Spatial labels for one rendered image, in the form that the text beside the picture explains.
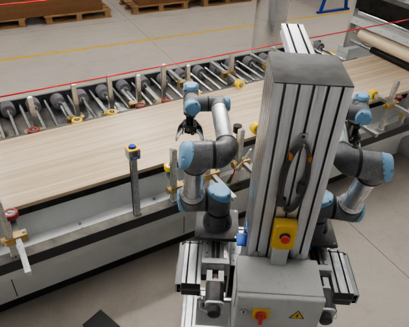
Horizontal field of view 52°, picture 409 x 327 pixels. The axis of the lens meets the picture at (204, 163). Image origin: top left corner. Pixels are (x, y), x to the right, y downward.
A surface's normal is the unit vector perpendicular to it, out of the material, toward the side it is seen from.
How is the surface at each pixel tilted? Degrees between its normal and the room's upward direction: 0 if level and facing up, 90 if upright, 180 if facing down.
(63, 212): 90
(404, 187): 0
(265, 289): 0
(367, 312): 0
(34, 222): 90
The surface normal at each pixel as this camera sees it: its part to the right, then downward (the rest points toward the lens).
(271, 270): 0.04, -0.80
